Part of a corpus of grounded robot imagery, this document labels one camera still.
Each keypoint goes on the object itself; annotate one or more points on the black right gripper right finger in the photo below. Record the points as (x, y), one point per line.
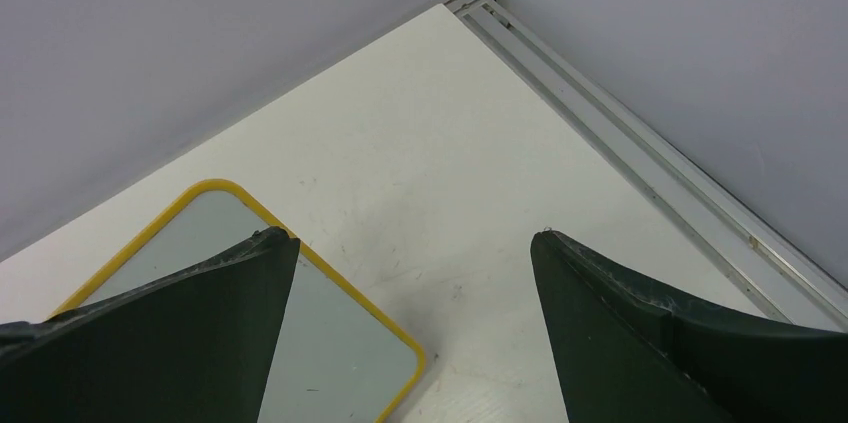
(630, 348)

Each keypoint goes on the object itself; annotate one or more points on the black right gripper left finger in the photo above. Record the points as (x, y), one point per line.
(194, 346)

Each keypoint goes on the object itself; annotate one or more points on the yellow framed whiteboard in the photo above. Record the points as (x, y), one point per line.
(338, 357)

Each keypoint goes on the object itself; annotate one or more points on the aluminium right side rail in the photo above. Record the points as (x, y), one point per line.
(768, 270)

